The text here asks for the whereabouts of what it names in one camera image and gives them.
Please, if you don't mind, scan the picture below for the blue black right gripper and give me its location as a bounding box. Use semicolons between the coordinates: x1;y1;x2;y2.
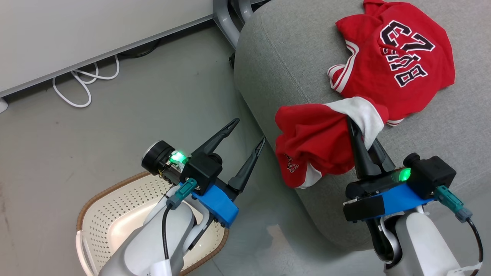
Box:
343;116;434;223

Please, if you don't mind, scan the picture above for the black floor cable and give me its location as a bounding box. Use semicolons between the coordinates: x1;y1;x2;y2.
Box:
118;38;161;59

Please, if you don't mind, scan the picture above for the left arm cable teal plug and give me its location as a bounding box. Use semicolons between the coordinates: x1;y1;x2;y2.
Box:
162;178;198;262

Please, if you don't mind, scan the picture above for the arm cable teal plug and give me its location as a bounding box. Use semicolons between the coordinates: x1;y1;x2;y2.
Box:
435;186;484;276
162;178;198;262

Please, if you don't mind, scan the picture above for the grey fabric sofa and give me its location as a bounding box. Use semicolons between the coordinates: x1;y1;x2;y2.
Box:
234;0;491;250

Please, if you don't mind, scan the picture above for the looped white cable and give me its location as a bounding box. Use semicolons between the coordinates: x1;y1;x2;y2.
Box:
52;55;120;108

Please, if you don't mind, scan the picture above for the red jersey with number 23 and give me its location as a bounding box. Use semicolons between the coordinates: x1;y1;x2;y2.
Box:
327;0;456;127

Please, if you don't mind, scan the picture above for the large white partition panel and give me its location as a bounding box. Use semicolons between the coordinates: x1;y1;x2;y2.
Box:
0;0;216;98

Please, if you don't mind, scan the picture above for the red shorts white trim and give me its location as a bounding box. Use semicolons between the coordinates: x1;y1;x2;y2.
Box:
275;97;389;189

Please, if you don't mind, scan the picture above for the short grey partition foot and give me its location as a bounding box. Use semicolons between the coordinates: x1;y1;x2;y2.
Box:
238;0;254;22
213;0;241;49

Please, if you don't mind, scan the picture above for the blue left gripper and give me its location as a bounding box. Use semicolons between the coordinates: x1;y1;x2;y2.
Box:
141;118;266;228

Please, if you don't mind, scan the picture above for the right arm cable teal plug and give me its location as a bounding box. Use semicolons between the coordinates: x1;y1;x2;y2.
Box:
435;186;484;276

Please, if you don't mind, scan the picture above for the cream perforated laundry basket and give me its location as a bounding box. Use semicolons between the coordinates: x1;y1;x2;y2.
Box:
76;171;229;276

